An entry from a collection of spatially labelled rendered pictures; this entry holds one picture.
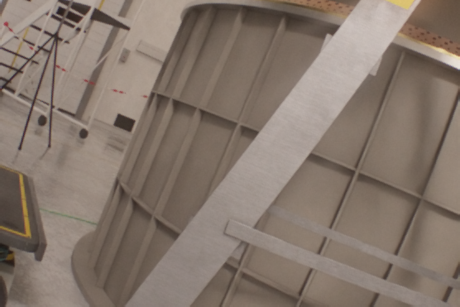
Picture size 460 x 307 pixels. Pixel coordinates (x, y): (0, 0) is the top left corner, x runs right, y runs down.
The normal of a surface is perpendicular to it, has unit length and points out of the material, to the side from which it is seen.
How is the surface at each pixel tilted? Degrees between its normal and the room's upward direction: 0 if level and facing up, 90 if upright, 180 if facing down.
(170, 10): 90
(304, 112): 87
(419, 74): 90
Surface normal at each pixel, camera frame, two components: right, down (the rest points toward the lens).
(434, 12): -0.04, -0.55
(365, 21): -0.06, -0.11
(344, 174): -0.30, -0.15
